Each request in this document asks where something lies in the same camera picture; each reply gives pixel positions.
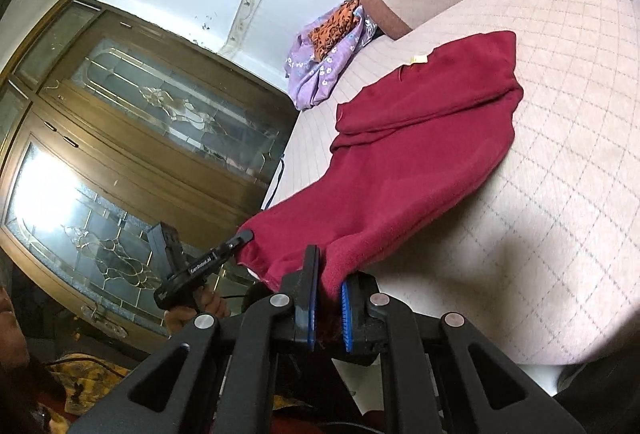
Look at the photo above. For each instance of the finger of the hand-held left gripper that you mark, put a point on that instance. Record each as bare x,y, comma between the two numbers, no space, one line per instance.
240,241

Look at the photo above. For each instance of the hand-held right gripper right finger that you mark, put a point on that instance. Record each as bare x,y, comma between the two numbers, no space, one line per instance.
346,319

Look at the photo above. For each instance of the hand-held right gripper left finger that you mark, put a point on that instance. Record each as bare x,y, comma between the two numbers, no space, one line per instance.
309,304

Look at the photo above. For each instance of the red knit sweater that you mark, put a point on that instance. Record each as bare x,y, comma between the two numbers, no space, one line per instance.
400,153

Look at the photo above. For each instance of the person's left hand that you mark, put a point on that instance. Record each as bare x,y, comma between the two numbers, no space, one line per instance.
180,318

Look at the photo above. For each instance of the wooden cabinet with glass doors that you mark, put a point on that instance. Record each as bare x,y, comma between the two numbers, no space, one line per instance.
150,153

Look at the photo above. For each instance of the yellow patterned garment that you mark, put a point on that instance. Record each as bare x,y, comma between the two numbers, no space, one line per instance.
100,384

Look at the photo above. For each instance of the person's head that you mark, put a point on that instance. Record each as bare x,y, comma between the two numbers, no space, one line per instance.
12,339

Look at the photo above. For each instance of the purple floral cloth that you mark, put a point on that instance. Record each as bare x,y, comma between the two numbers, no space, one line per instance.
320,73

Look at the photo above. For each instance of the orange patterned cloth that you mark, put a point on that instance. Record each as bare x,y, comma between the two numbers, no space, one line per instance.
332,31

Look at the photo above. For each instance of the dark cloth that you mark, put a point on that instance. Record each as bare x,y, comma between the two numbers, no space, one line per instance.
605,394

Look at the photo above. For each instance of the beige quilted sofa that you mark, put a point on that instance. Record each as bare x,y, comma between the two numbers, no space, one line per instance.
550,113

